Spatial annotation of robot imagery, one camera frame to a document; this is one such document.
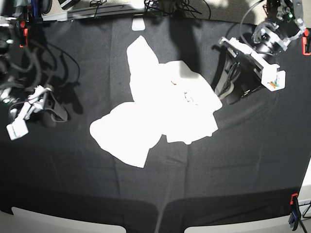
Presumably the black box device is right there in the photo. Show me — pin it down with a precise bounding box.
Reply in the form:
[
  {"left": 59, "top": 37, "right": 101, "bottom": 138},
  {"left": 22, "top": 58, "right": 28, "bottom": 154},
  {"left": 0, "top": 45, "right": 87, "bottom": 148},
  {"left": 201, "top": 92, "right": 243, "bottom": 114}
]
[{"left": 58, "top": 0, "right": 80, "bottom": 10}]

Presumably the black table cloth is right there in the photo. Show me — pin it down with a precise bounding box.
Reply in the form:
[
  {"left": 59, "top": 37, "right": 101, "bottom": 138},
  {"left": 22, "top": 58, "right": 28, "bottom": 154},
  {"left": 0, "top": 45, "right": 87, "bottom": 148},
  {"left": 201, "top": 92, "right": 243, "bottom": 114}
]
[{"left": 0, "top": 17, "right": 311, "bottom": 233}]

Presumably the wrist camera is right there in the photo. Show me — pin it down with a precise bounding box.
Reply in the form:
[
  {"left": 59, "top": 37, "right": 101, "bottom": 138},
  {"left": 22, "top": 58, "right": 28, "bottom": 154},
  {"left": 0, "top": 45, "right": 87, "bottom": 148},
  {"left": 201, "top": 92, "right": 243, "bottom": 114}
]
[
  {"left": 6, "top": 119, "right": 29, "bottom": 141},
  {"left": 261, "top": 69, "right": 286, "bottom": 92}
]

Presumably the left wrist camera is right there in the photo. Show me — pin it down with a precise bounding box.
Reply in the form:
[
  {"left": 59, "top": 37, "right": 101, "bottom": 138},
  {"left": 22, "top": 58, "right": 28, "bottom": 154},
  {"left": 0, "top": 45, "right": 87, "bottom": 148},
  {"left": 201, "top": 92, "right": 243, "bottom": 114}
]
[{"left": 261, "top": 69, "right": 286, "bottom": 92}]

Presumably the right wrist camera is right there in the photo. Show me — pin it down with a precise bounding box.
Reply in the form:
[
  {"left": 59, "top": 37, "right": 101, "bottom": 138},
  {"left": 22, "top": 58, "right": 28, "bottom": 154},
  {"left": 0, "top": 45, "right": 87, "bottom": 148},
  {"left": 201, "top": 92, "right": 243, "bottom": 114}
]
[{"left": 6, "top": 119, "right": 29, "bottom": 141}]

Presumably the black cable bundle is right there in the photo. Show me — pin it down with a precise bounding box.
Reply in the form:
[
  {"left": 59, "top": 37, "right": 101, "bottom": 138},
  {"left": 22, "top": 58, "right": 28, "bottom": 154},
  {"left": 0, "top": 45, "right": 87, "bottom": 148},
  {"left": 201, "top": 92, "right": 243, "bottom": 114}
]
[{"left": 143, "top": 0, "right": 211, "bottom": 19}]

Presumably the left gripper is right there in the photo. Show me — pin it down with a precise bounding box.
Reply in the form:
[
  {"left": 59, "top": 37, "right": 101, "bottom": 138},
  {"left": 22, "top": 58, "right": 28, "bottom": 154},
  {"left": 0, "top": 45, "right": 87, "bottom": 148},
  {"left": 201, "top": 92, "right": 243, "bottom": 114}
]
[{"left": 211, "top": 37, "right": 279, "bottom": 99}]

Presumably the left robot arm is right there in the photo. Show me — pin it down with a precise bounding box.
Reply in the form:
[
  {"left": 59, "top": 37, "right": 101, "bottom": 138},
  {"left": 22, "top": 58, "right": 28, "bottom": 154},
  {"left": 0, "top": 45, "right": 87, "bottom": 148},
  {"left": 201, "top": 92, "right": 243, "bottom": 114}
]
[{"left": 214, "top": 0, "right": 309, "bottom": 104}]

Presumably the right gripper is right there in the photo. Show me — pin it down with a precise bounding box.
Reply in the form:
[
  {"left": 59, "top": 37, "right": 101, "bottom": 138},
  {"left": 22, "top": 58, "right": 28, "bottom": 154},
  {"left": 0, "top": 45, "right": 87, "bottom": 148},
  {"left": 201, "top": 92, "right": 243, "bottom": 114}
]
[{"left": 9, "top": 85, "right": 68, "bottom": 121}]

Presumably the red blue clamp bottom right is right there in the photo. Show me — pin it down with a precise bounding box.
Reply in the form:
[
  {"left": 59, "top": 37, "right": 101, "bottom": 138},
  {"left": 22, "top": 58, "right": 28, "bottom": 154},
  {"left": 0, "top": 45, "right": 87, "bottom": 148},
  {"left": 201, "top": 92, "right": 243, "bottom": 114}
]
[{"left": 288, "top": 193, "right": 301, "bottom": 231}]

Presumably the blue clamp top left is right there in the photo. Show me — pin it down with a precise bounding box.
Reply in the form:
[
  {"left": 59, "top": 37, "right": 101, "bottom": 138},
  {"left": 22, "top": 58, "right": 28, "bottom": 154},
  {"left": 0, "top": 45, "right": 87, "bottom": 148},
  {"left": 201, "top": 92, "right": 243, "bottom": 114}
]
[{"left": 31, "top": 0, "right": 43, "bottom": 24}]

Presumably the red clamp top left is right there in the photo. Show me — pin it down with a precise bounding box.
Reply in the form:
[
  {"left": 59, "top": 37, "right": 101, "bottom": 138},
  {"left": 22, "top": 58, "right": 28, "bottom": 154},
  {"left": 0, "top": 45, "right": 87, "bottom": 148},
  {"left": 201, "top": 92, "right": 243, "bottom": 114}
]
[{"left": 16, "top": 20, "right": 28, "bottom": 48}]

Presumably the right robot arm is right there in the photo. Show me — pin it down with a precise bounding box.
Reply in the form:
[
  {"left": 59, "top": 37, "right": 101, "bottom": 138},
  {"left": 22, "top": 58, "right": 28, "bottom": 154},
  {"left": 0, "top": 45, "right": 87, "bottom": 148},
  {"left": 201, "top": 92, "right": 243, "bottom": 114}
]
[{"left": 0, "top": 17, "right": 68, "bottom": 122}]

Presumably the red clamp top right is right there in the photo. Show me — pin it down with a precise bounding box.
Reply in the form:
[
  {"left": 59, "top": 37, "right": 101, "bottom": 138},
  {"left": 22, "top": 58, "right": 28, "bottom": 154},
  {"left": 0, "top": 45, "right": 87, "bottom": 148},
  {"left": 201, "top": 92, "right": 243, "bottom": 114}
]
[{"left": 302, "top": 28, "right": 311, "bottom": 56}]

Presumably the white printed t-shirt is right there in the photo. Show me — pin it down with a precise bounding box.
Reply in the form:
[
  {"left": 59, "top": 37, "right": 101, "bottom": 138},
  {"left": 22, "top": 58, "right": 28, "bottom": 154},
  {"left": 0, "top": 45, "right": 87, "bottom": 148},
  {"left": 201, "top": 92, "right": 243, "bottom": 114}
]
[{"left": 89, "top": 36, "right": 222, "bottom": 168}]

